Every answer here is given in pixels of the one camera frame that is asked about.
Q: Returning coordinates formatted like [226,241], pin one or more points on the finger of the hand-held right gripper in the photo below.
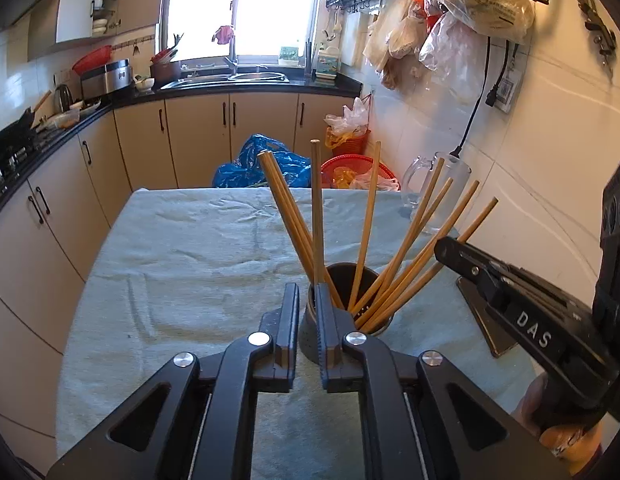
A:
[534,330]

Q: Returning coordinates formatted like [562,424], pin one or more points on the gas stove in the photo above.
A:
[15,160]

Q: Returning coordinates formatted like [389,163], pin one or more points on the grey-blue table cloth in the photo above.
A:
[190,270]

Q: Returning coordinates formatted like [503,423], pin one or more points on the clear bag with orange contents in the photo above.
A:
[347,125]

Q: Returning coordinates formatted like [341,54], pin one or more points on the blue plastic bag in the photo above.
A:
[255,160]

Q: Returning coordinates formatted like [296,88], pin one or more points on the kitchen window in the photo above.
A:
[200,0]

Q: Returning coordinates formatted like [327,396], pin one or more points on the beige wall cabinets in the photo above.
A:
[75,20]

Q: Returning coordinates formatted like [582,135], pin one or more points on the black smartphone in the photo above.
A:
[489,330]

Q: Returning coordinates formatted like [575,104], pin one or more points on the red plastic basket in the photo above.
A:
[340,165]

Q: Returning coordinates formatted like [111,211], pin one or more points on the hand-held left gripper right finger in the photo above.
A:
[326,322]

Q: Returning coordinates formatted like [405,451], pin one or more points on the pink cloth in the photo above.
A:
[224,35]

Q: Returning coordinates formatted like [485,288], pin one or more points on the dark grey chopstick holder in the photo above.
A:
[374,330]

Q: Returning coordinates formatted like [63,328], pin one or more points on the small stone mortar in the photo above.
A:
[145,84]

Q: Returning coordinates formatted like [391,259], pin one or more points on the person's right hand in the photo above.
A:
[527,405]

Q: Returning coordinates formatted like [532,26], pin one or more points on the white cutting board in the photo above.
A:
[355,37]

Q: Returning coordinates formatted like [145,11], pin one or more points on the tan wooden chopstick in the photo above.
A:
[316,200]

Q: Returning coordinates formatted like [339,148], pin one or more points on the black kitchen countertop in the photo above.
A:
[135,99]

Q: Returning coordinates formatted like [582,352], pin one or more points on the bunch of wooden chopsticks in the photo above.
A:
[286,200]

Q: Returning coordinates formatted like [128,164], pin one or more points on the stainless steel rice cooker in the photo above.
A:
[105,80]

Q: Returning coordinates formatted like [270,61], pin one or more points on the food container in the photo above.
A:
[67,119]

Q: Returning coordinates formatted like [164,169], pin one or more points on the bunch of hanging plastic bags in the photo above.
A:
[459,20]

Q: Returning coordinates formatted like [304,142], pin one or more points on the stack of white bowls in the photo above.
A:
[100,22]

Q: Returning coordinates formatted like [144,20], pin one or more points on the beige base cabinets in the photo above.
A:
[40,260]

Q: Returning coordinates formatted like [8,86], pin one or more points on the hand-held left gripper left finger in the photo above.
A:
[290,320]

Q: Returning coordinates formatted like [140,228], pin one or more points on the steel kitchen sink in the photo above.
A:
[225,79]

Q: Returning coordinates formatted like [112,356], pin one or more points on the brown clay pot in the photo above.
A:
[165,72]

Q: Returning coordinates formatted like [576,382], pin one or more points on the steel kettle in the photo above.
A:
[63,97]

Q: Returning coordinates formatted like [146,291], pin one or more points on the clear glass mug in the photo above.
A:
[454,185]

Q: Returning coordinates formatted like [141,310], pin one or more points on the red plastic colander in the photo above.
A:
[92,60]

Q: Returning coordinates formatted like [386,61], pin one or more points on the steel kitchen faucet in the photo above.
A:
[231,57]

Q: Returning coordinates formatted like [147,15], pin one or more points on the red plastic bowl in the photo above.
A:
[164,56]

